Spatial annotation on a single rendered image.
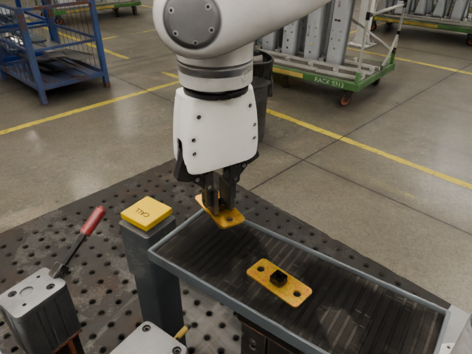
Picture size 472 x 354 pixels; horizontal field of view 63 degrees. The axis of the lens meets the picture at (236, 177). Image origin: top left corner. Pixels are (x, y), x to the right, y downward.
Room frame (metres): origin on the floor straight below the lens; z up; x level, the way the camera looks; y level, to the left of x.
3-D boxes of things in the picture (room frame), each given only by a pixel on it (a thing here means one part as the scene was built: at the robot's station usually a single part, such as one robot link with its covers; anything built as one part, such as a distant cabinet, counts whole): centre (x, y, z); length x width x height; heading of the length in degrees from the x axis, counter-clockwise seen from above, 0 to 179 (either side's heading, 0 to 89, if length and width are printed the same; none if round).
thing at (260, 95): (3.09, -0.06, 0.36); 0.54 x 0.50 x 0.73; 134
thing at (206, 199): (0.42, 0.04, 1.25); 0.03 x 0.03 x 0.07; 31
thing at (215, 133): (0.43, 0.02, 1.35); 0.10 x 0.07 x 0.11; 121
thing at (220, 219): (0.43, 0.02, 1.22); 0.08 x 0.04 x 0.01; 31
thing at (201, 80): (0.43, 0.02, 1.41); 0.09 x 0.08 x 0.03; 121
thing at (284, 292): (0.35, -0.05, 1.17); 0.08 x 0.04 x 0.01; 46
